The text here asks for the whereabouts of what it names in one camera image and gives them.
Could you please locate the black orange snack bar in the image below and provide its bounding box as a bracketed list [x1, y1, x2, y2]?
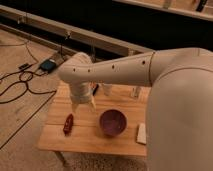
[92, 84, 99, 96]

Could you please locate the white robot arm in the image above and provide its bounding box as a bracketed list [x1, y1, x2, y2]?
[59, 48, 213, 171]

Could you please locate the clear plastic bottle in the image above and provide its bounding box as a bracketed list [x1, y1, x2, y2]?
[131, 86, 141, 98]

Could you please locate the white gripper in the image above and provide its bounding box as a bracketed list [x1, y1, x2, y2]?
[69, 83, 96, 113]

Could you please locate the metal table leg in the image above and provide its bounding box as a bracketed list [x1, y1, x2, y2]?
[54, 151, 68, 167]

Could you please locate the white sponge block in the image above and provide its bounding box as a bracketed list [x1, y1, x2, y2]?
[136, 123, 146, 144]

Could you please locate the purple bowl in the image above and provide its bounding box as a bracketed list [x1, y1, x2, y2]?
[99, 109, 127, 137]

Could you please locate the blue black power adapter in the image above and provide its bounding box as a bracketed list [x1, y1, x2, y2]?
[39, 59, 56, 73]

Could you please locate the small black connector box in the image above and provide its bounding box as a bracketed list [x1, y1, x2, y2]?
[18, 63, 29, 70]

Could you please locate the black floor cable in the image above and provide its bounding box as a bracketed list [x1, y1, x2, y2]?
[0, 39, 58, 105]

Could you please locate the wooden table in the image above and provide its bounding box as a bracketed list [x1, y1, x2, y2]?
[38, 82, 150, 156]

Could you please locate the white paper cup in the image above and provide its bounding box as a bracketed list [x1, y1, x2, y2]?
[102, 83, 112, 96]

